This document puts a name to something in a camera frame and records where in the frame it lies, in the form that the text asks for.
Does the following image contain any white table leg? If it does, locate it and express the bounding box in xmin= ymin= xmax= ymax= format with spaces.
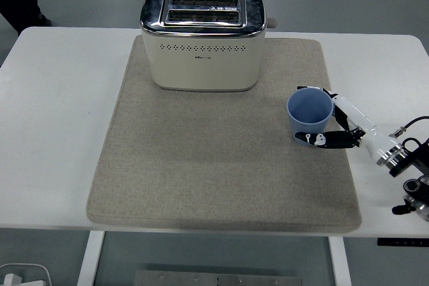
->
xmin=328 ymin=236 xmax=353 ymax=286
xmin=76 ymin=231 xmax=106 ymax=286

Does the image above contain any grey metal plate with screws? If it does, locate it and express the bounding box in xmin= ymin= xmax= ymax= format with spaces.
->
xmin=133 ymin=269 xmax=302 ymax=286

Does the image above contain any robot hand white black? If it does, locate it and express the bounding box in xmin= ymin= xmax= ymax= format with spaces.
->
xmin=294 ymin=85 xmax=404 ymax=165

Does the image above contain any black table control panel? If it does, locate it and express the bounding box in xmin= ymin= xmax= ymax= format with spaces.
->
xmin=377 ymin=238 xmax=429 ymax=247

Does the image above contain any white tray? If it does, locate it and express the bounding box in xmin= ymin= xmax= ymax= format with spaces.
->
xmin=0 ymin=263 xmax=53 ymax=286

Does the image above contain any light blue plastic cup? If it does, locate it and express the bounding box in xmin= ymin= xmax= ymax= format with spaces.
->
xmin=287 ymin=88 xmax=334 ymax=147

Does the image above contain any person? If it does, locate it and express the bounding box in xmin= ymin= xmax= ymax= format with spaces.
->
xmin=0 ymin=0 xmax=53 ymax=36

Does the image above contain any beige felt mat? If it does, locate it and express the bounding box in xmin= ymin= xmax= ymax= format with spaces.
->
xmin=86 ymin=36 xmax=363 ymax=233

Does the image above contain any small white block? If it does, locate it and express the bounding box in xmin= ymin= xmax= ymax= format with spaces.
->
xmin=2 ymin=273 xmax=23 ymax=286

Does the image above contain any cream and chrome toaster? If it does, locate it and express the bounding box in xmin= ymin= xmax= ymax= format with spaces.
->
xmin=139 ymin=0 xmax=279 ymax=93

